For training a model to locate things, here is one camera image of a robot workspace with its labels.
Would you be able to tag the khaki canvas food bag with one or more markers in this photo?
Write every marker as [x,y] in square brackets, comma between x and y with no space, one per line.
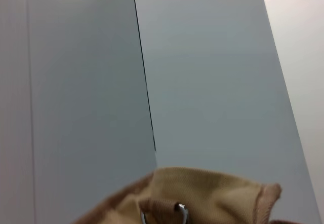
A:
[215,196]

